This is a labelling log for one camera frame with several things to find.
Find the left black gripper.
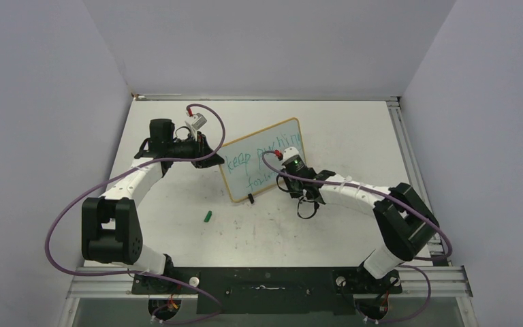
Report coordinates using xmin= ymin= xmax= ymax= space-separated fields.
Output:
xmin=167 ymin=131 xmax=224 ymax=169

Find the yellow framed whiteboard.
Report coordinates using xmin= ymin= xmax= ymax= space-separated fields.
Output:
xmin=217 ymin=117 xmax=306 ymax=202

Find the green marker cap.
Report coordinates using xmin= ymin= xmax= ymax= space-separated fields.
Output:
xmin=204 ymin=211 xmax=212 ymax=223

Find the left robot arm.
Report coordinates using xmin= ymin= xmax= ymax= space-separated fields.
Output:
xmin=82 ymin=113 xmax=224 ymax=294

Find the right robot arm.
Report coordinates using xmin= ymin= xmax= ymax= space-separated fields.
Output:
xmin=274 ymin=148 xmax=439 ymax=292

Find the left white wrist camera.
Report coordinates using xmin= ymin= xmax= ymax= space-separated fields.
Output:
xmin=185 ymin=113 xmax=207 ymax=138

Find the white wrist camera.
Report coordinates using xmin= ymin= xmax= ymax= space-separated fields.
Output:
xmin=185 ymin=113 xmax=207 ymax=138
xmin=274 ymin=147 xmax=300 ymax=165

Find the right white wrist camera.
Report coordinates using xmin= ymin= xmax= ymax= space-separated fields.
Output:
xmin=274 ymin=147 xmax=300 ymax=165

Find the back aluminium rail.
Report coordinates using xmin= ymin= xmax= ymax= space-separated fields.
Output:
xmin=133 ymin=94 xmax=399 ymax=102

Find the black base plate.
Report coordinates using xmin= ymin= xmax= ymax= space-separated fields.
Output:
xmin=152 ymin=267 xmax=394 ymax=315

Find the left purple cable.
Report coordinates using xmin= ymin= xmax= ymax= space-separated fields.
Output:
xmin=44 ymin=104 xmax=227 ymax=326

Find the right aluminium rail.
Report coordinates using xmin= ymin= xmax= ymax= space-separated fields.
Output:
xmin=387 ymin=99 xmax=445 ymax=255

